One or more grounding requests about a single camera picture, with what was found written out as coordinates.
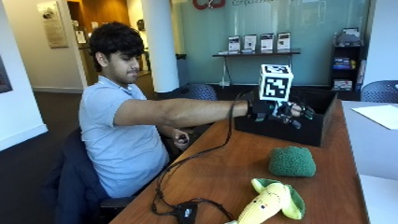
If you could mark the black open box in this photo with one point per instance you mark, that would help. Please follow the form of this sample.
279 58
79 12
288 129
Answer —
290 130

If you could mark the white marker cube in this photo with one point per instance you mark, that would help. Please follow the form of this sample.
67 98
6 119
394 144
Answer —
274 83

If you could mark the green broccoli soft toy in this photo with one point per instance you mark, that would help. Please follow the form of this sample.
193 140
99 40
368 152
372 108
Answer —
291 161

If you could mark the black bookshelf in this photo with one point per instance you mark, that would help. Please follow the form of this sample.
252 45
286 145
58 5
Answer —
346 67

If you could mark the white paper sheet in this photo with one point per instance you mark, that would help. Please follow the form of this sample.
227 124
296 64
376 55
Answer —
378 115

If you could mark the blue mesh chair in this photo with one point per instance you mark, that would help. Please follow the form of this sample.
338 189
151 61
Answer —
379 91
194 92

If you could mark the standing display card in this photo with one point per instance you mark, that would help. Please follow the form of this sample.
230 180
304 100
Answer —
283 41
232 43
266 42
248 42

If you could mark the yellow corn soft toy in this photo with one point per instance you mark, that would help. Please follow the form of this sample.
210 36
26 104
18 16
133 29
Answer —
268 202

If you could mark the grey bin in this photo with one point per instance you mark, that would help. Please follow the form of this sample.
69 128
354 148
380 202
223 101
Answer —
181 70

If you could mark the white round column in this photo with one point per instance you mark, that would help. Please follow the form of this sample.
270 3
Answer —
159 43

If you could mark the the person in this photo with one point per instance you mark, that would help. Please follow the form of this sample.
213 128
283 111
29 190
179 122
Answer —
123 137

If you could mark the black office chair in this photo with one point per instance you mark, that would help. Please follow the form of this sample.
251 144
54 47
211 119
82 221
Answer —
117 203

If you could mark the dark blue jacket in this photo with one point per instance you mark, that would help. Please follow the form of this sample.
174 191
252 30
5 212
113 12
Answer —
74 180

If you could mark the narrow wall shelf table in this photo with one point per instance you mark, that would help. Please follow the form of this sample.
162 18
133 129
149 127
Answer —
255 53

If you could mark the wall plaque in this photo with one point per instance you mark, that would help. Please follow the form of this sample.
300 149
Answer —
51 24

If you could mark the dark framed wall picture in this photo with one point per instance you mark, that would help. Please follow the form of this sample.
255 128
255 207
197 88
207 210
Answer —
4 76

